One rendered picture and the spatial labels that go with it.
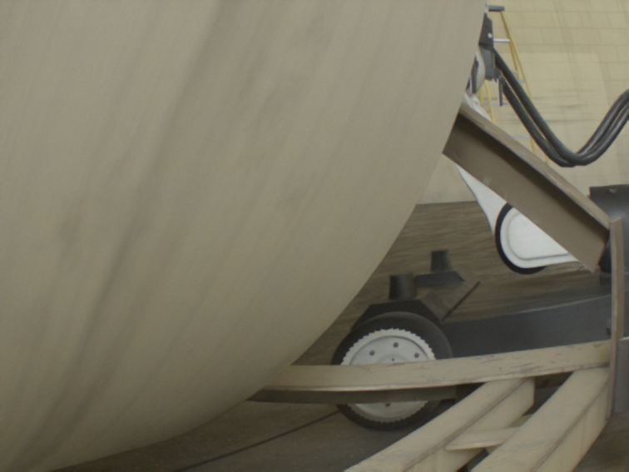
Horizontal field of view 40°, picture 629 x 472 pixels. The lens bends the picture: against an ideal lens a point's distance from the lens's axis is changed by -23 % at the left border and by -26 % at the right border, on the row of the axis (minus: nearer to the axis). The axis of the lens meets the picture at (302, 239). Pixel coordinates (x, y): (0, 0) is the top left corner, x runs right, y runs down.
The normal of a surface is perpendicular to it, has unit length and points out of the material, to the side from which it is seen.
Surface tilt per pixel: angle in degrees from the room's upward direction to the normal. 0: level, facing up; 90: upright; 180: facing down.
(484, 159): 90
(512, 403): 90
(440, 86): 121
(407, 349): 90
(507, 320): 90
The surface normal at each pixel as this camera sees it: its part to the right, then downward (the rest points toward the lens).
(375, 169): 0.74, 0.54
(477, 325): -0.30, 0.09
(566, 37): -0.53, 0.11
